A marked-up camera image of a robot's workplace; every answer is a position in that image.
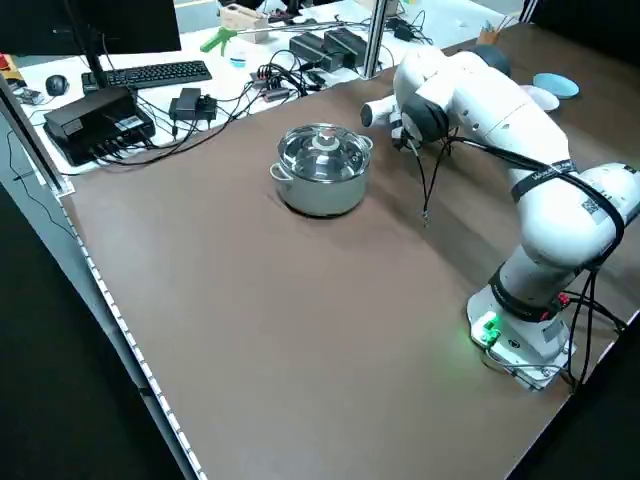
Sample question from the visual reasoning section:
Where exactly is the glass pot lid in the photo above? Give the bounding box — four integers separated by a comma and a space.
278, 124, 371, 180

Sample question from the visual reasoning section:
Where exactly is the steel pot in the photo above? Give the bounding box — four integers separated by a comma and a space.
269, 123, 375, 217

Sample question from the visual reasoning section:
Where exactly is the grey usb hub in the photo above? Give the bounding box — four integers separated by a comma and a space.
249, 67, 294, 102

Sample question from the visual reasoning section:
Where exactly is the black plug adapter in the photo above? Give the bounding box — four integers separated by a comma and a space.
168, 88, 219, 126

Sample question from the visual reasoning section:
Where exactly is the black power brick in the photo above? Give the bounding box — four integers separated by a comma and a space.
289, 32, 347, 72
323, 28, 372, 64

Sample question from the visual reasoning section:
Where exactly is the wooden box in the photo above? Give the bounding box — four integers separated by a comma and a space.
219, 4, 269, 32

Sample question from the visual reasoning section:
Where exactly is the black keyboard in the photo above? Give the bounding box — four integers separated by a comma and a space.
81, 60, 213, 92

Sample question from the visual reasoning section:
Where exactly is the large black electronics box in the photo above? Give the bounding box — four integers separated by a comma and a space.
43, 85, 156, 167

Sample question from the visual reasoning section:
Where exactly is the brown utensil cup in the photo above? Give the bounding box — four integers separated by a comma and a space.
477, 25, 507, 47

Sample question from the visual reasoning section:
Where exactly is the blue plate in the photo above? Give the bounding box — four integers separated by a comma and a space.
532, 72, 581, 100

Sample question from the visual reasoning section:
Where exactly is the black monitor stand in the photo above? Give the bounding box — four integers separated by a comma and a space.
63, 0, 109, 92

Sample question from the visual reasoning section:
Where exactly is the black monitor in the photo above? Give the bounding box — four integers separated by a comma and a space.
0, 0, 182, 56

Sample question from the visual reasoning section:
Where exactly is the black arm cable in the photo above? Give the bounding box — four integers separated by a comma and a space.
407, 133, 629, 386

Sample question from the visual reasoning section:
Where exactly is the aluminium frame post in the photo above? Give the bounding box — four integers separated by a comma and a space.
362, 0, 389, 81

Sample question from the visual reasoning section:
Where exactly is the aluminium table edge rail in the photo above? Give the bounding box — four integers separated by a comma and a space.
0, 74, 207, 480

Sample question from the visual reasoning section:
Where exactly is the green handled tool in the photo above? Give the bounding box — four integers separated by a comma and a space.
199, 27, 237, 54

